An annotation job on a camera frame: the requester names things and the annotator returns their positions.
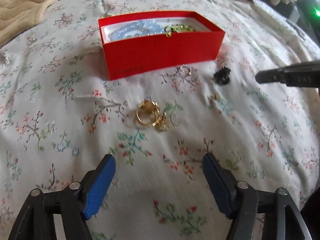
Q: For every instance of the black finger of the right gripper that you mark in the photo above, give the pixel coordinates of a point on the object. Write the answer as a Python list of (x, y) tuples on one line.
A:
[(305, 75)]

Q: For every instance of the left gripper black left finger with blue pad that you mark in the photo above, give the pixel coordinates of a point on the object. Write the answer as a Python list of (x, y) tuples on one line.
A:
[(76, 204)]

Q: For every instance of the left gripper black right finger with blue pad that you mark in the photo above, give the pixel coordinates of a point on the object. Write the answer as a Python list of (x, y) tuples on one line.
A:
[(241, 203)]

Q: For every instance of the gold flower earring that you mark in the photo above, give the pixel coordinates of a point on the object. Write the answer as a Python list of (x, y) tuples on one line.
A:
[(162, 122)]

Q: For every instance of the gold rings pair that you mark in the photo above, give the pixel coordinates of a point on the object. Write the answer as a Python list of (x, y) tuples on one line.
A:
[(147, 113)]

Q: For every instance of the floral white bedsheet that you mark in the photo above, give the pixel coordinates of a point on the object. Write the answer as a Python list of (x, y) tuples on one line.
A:
[(60, 114)]

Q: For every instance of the small gold stud earring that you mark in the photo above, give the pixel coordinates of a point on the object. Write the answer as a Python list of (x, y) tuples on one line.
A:
[(215, 96)]

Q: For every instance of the red box white insert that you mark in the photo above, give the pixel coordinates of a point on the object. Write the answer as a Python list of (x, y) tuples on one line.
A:
[(145, 41)]

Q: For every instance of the beige quilted blanket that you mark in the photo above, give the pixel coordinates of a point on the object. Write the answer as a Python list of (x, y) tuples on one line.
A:
[(18, 16)]

